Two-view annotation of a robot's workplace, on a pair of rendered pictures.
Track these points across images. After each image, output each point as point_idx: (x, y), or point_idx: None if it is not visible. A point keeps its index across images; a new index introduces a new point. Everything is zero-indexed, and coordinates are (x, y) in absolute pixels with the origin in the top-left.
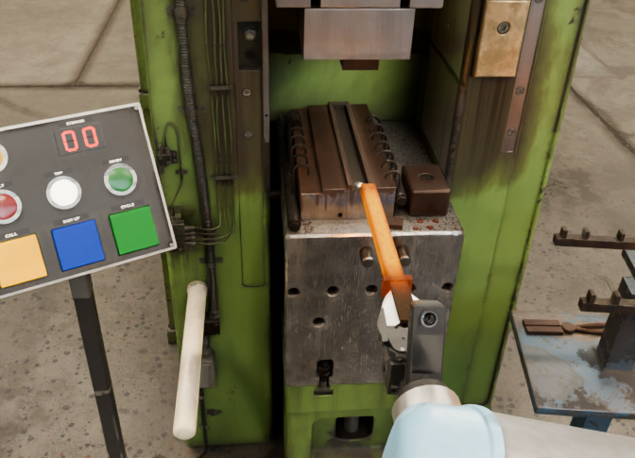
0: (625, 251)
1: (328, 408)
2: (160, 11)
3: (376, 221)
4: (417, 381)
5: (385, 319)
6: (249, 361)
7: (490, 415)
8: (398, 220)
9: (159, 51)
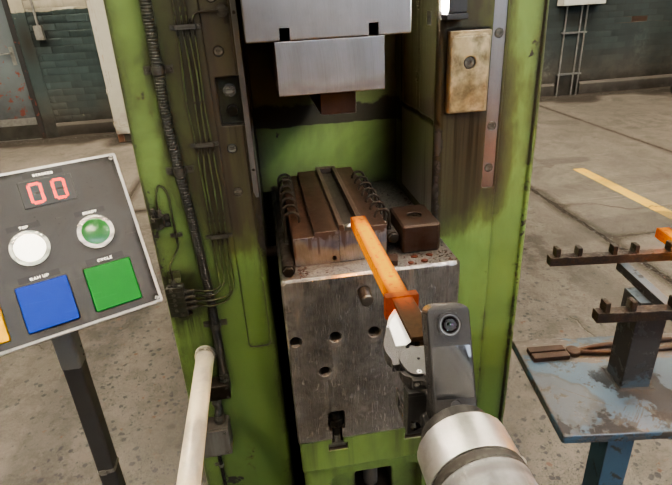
0: (620, 264)
1: (345, 462)
2: (137, 72)
3: (370, 245)
4: (445, 409)
5: (392, 339)
6: (265, 422)
7: None
8: (392, 256)
9: (140, 113)
